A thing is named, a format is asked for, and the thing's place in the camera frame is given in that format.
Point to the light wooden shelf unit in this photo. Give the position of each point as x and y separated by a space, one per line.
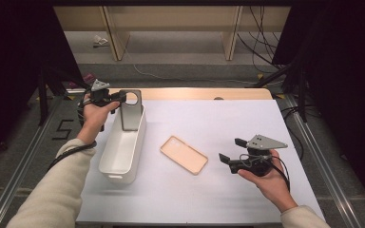
171 17

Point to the crumpled white paper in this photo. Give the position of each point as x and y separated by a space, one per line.
99 40

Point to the aluminium floor rail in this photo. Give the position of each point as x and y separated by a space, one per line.
324 174
15 177

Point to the person's right hand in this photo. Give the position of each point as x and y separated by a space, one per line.
271 183

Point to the purple packet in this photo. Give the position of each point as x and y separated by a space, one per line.
88 77

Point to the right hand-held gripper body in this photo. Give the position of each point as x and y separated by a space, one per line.
256 158

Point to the light wooden table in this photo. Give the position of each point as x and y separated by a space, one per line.
202 93

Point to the grey phone case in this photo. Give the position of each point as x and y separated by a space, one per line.
132 115

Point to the black metal stand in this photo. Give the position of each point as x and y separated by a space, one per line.
301 95
44 95

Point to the person's left hand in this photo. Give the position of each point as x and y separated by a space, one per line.
93 120

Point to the white table mat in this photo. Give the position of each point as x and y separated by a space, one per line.
209 196

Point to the peach phone case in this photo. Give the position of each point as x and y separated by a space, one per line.
185 155

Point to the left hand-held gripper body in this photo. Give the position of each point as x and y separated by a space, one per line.
99 91

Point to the black curtain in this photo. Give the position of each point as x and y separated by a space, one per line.
348 79
15 63

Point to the white storage box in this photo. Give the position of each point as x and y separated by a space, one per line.
122 152

